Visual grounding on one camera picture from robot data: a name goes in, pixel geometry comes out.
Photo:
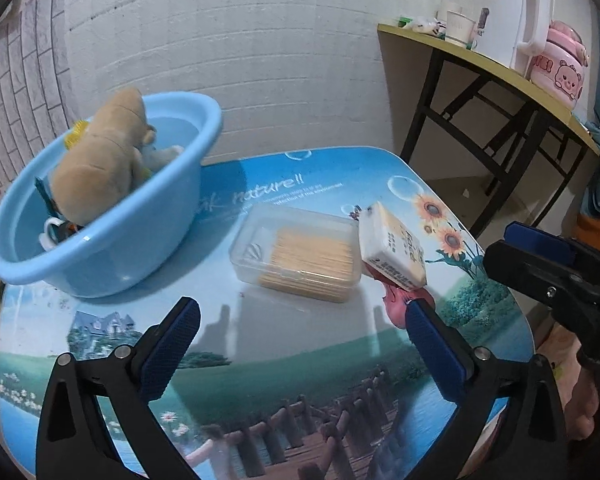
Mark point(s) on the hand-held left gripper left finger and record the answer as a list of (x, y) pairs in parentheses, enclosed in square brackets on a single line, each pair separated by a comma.
[(172, 350)]

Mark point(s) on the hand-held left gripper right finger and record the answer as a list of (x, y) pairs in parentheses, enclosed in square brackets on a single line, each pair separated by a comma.
[(437, 355)]

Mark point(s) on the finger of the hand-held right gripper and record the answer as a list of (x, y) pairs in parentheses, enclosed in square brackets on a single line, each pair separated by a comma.
[(537, 242), (530, 272)]

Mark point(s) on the small white yellow box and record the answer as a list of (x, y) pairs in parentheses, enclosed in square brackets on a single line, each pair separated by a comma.
[(395, 250)]

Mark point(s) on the light blue plastic basin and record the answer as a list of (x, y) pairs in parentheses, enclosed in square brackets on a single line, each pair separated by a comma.
[(130, 240)]

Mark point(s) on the clear plastic toothpick box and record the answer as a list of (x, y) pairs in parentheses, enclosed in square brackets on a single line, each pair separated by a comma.
[(300, 255)]

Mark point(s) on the tan plush toy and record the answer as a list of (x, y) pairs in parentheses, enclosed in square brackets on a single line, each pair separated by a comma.
[(100, 170)]

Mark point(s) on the person's right hand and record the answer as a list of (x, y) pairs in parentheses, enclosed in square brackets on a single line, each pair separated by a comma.
[(582, 402)]

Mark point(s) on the pink patterned cloth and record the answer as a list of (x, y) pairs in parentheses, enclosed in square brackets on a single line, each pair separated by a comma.
[(555, 347)]

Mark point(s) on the orange cloth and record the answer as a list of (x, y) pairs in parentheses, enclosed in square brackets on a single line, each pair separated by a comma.
[(597, 227)]

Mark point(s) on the pink soft item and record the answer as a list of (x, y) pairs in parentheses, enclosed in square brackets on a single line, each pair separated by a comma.
[(397, 305)]

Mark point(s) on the small printed landscape table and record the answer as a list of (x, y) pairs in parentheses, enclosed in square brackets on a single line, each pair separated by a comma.
[(290, 340)]

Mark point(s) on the orange white packet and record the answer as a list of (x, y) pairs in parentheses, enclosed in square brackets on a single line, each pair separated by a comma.
[(70, 227)]

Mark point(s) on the white curved plastic item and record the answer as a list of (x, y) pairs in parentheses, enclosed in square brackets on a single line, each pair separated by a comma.
[(47, 237)]

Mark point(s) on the pink rice cooker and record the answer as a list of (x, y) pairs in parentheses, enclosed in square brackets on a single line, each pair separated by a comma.
[(560, 70)]

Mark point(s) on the yellow desk with black legs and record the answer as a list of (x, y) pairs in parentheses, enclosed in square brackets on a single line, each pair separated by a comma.
[(480, 60)]

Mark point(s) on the white electric kettle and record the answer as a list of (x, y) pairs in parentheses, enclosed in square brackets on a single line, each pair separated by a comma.
[(500, 20)]

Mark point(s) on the white paper cup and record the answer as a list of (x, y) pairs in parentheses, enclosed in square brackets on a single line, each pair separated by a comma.
[(460, 30)]

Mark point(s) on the white crumpled packet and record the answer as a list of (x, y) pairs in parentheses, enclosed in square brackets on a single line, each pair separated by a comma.
[(425, 25)]

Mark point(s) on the white mug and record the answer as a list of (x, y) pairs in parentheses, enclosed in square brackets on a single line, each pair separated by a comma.
[(449, 7)]

